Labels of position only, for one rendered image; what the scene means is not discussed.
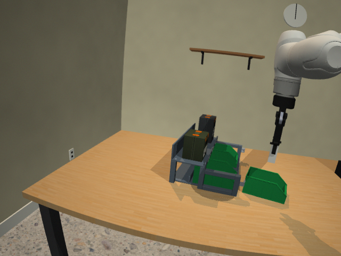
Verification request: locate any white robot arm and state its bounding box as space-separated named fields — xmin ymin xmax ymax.
xmin=273 ymin=30 xmax=341 ymax=98

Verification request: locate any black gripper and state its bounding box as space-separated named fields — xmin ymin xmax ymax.
xmin=267 ymin=94 xmax=296 ymax=164

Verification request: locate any green bin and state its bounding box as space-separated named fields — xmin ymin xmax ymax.
xmin=192 ymin=159 xmax=237 ymax=190
xmin=210 ymin=143 xmax=238 ymax=168
xmin=242 ymin=166 xmax=287 ymax=204

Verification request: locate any grey metal shelf rack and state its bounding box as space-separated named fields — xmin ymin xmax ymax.
xmin=169 ymin=123 xmax=246 ymax=197

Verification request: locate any black case with orange latches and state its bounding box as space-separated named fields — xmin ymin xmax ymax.
xmin=198 ymin=114 xmax=216 ymax=143

